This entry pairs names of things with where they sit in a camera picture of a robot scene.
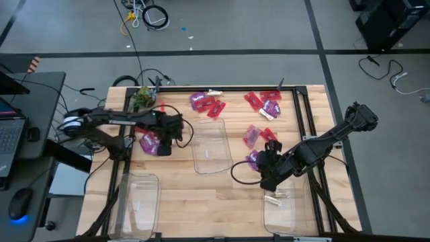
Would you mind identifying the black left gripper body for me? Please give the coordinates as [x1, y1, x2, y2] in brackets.
[153, 112, 185, 144]

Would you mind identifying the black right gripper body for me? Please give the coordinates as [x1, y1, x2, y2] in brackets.
[258, 147, 293, 179]

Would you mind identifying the clear plastic bin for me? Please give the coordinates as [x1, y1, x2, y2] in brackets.
[190, 116, 234, 175]
[109, 172, 162, 241]
[261, 174, 309, 237]

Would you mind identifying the green potted plant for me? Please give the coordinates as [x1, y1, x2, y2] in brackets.
[129, 86, 158, 112]

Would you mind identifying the black side desk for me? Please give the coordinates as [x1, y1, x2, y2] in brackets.
[0, 71, 67, 242]

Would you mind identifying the small black desk device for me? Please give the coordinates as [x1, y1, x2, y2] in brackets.
[26, 126, 41, 142]

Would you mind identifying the orange black striped marker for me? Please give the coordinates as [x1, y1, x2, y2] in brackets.
[26, 56, 41, 74]

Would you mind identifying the black computer mouse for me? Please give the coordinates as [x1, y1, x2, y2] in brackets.
[8, 187, 34, 223]

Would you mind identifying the grey laptop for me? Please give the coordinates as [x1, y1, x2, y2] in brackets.
[0, 97, 28, 179]

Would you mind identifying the black desk monitor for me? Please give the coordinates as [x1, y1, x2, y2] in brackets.
[0, 71, 30, 95]

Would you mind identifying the black computer tower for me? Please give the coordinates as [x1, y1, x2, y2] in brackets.
[382, 0, 430, 33]
[355, 5, 406, 52]

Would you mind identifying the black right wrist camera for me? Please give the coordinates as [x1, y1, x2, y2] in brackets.
[265, 139, 283, 154]

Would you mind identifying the black left wrist camera cable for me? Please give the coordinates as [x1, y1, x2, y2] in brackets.
[157, 104, 195, 149]

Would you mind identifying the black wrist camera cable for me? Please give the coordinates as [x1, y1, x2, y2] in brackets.
[230, 159, 266, 186]
[157, 104, 195, 149]

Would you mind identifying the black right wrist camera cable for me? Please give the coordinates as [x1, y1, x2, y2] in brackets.
[230, 159, 266, 186]

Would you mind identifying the black cable ring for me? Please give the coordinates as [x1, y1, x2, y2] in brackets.
[112, 74, 140, 87]

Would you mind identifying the long black floor cable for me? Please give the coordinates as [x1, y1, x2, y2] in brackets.
[112, 0, 145, 87]

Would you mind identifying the coiled black cable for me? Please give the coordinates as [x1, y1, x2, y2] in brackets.
[141, 4, 170, 31]

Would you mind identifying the white cable bundle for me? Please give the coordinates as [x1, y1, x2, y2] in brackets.
[132, 0, 159, 30]

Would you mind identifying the yellow cable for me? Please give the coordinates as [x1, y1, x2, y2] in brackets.
[120, 10, 137, 36]

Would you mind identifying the black floor cable with plug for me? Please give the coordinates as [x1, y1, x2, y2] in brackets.
[357, 54, 404, 89]

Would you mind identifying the white floor cable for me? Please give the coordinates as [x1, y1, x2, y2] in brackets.
[391, 71, 430, 97]

